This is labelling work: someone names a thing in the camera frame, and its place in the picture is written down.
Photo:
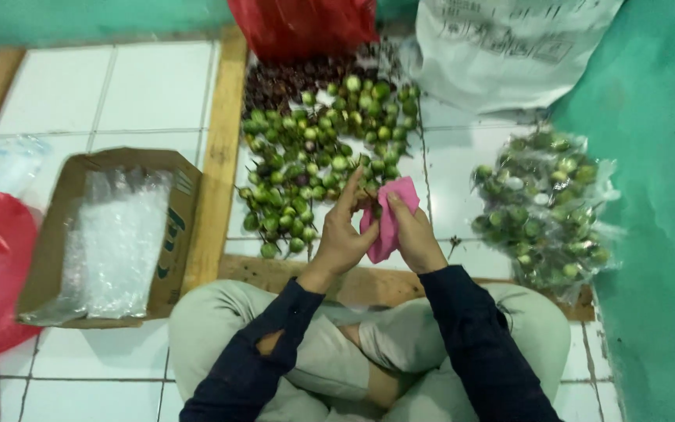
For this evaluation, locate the person's left hand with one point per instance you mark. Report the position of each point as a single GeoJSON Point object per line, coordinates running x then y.
{"type": "Point", "coordinates": [340, 240]}

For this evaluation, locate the white woven sack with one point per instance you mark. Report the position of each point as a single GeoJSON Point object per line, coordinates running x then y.
{"type": "Point", "coordinates": [501, 50]}

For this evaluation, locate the person's right hand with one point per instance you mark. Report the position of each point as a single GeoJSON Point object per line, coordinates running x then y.
{"type": "Point", "coordinates": [416, 237]}

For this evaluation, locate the pile of green round eggplants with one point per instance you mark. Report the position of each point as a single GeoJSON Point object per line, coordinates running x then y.
{"type": "Point", "coordinates": [320, 158]}

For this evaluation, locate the clear plastic bag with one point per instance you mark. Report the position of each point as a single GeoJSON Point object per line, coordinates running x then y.
{"type": "Point", "coordinates": [6, 164]}

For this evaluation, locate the person's legs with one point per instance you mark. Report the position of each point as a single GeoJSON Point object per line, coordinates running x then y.
{"type": "Point", "coordinates": [372, 357]}

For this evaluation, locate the wooden frame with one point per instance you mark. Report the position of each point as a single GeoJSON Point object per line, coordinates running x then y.
{"type": "Point", "coordinates": [220, 164]}

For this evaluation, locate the cardboard box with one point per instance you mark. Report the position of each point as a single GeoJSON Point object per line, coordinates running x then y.
{"type": "Point", "coordinates": [112, 237]}

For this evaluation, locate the small green eggplant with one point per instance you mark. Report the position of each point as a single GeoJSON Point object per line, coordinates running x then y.
{"type": "Point", "coordinates": [369, 197]}

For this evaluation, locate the heap of bagged green eggplants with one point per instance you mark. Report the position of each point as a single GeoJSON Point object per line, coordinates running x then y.
{"type": "Point", "coordinates": [545, 205]}

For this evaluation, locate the stack of clear plastic bags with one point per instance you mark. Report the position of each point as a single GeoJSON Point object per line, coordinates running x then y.
{"type": "Point", "coordinates": [112, 240]}

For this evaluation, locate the pink cloth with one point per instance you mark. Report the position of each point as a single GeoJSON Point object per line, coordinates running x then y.
{"type": "Point", "coordinates": [390, 217]}

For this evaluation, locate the pile of dark red fruits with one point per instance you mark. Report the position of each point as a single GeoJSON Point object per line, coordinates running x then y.
{"type": "Point", "coordinates": [296, 79]}

